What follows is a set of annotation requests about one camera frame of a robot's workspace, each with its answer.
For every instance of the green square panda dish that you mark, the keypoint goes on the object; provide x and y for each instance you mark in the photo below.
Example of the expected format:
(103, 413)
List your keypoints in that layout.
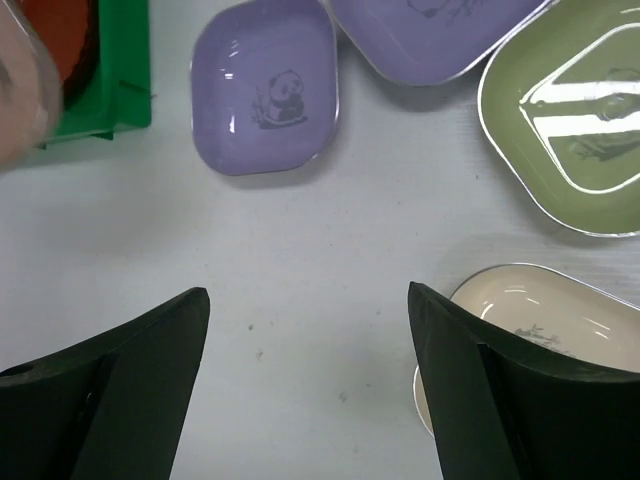
(559, 103)

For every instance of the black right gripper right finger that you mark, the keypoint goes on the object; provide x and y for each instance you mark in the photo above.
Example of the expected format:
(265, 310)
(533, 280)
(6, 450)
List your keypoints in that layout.
(503, 407)

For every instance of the green plastic bin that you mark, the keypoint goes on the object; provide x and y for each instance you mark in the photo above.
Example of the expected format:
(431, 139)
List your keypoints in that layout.
(118, 98)

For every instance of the cream square panda dish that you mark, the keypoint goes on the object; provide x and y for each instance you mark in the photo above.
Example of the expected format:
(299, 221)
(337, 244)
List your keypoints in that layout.
(555, 311)

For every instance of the purple square panda dish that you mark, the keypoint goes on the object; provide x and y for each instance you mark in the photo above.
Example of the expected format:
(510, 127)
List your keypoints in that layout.
(264, 87)
(428, 43)

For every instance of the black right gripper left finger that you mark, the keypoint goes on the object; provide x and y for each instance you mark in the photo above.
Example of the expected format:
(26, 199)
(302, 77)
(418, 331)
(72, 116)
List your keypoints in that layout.
(110, 407)

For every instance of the red scalloped round plate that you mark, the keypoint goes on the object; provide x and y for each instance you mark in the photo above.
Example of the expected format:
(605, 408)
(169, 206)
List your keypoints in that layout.
(70, 31)

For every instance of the brown square panda dish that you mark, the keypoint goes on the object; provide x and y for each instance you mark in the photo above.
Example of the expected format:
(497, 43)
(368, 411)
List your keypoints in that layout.
(31, 90)

